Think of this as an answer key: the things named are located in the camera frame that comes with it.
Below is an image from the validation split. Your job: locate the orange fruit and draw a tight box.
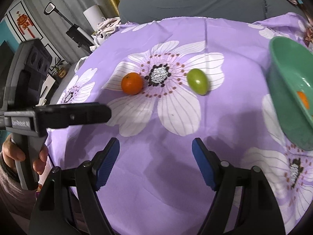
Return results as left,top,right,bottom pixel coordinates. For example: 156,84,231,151
297,91,310,110

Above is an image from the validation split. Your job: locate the white cylindrical lamp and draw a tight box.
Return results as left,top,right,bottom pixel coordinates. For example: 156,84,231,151
83,4,104,30

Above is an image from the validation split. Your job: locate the green plastic bowl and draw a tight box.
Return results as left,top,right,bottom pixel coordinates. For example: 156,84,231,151
266,37,312,151

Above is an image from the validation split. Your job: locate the grey sofa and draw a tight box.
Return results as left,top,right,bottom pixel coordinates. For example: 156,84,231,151
118,0,305,24

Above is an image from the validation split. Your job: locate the large orange tomato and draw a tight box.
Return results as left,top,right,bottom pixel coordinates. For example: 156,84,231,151
121,72,143,95

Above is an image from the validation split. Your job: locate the person's left hand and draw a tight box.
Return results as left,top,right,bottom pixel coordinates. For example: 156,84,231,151
2,135,49,176

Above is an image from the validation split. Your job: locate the white crumpled cloth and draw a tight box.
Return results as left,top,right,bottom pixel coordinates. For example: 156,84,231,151
92,17,121,47

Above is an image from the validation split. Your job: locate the person's left forearm sleeve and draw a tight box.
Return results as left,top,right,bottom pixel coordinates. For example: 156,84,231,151
1,153,37,233

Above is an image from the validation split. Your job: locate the potted green plant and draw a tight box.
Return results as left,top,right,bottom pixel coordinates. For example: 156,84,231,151
50,57,67,79

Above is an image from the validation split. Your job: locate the white TV cabinet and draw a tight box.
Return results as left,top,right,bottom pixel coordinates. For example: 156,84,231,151
39,74,59,106

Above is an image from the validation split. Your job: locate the large green oval tomato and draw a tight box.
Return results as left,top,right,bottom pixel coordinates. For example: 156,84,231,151
186,69,209,96

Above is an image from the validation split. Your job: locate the red Chinese knot decoration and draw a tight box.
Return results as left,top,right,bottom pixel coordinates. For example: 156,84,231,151
16,11,35,38

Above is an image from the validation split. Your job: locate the purple floral tablecloth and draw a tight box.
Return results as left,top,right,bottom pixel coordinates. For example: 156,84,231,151
46,13,312,234

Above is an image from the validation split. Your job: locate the black phone stand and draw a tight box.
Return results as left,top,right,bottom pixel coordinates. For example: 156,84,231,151
43,2,94,54

